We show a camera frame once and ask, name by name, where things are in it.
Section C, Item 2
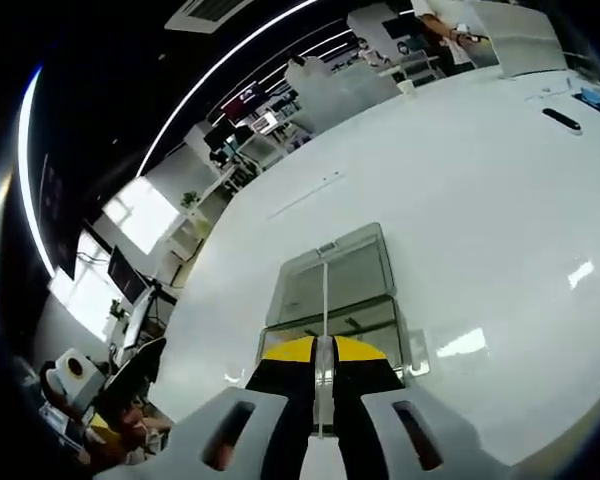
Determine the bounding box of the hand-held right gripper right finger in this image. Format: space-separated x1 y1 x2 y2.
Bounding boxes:
329 335 512 480

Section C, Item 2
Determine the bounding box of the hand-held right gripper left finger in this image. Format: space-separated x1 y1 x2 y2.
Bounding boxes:
124 335 317 480

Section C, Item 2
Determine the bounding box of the clear plastic divider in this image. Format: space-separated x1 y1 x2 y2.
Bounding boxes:
309 259 339 441

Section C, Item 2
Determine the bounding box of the clear plastic guide fixture box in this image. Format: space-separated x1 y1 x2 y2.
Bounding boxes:
256 222 432 387

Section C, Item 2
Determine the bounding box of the person's left hand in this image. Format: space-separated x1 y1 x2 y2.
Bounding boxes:
113 404 156 465

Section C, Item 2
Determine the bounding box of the black monitor on stand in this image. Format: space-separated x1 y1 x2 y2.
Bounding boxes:
106 245 151 308

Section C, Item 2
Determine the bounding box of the ceiling light strip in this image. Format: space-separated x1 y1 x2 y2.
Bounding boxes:
17 63 57 274

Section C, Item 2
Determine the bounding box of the frosted desk partition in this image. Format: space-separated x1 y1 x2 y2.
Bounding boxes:
299 64 402 132

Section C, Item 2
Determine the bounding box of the ceiling air vent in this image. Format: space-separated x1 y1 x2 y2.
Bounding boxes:
164 0 242 34

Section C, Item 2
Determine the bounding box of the black pen on table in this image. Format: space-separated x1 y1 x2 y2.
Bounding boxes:
541 106 584 137

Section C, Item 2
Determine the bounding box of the blue flat packet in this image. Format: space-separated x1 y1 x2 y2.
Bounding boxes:
571 86 600 118

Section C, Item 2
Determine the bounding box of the white desktop monitor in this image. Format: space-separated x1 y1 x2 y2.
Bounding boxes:
471 0 567 79

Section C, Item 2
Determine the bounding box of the red wall screen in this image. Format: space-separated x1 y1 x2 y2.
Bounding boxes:
223 83 260 120

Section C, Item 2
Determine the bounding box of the white cable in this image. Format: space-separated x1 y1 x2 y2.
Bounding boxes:
524 86 575 102

